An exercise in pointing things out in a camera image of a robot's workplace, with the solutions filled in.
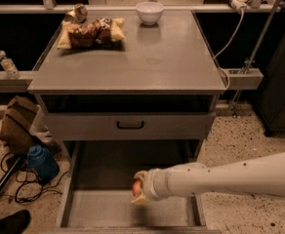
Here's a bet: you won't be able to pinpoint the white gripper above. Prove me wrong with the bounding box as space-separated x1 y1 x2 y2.
131 169 169 205

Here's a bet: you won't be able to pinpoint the red apple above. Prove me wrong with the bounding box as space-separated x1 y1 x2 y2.
132 179 142 196

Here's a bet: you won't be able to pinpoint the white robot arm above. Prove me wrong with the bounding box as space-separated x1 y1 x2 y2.
131 152 285 204

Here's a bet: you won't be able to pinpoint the open grey middle drawer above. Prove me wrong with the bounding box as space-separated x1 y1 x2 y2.
57 140 208 234

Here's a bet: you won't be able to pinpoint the closed grey top drawer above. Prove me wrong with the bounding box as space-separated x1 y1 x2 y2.
44 113 216 140

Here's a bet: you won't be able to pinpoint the grey drawer cabinet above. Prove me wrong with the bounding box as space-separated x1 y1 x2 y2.
27 9 228 168

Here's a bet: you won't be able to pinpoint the blue water jug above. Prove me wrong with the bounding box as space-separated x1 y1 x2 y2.
27 144 59 183

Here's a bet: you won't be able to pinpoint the black shoe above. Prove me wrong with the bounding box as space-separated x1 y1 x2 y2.
0 210 31 234

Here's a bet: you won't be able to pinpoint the brown backpack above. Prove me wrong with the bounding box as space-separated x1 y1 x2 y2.
0 96 40 155

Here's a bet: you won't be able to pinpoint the dark cabinet at right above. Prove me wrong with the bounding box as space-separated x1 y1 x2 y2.
253 0 285 137

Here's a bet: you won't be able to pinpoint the brown chip bag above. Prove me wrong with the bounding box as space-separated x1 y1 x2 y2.
57 18 126 49

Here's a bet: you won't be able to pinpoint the metal tripod pole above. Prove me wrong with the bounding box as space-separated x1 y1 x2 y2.
228 0 285 117

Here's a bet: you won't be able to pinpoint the white ceramic bowl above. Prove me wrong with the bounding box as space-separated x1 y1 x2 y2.
136 2 164 25

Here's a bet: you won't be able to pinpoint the clear plastic water bottle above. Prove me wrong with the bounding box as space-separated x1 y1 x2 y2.
0 51 20 80

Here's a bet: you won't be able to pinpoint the tipped metal can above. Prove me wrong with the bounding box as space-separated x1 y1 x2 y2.
63 4 88 23

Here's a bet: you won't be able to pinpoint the black drawer handle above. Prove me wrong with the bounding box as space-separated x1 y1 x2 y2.
116 121 144 130

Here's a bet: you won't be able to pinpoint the black floor cables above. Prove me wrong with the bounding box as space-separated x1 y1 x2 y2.
0 151 70 204

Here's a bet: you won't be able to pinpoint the white power cable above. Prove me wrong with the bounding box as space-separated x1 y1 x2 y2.
213 7 246 91

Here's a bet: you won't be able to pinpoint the grey ledge rail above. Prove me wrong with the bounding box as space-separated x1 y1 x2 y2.
0 71 36 93

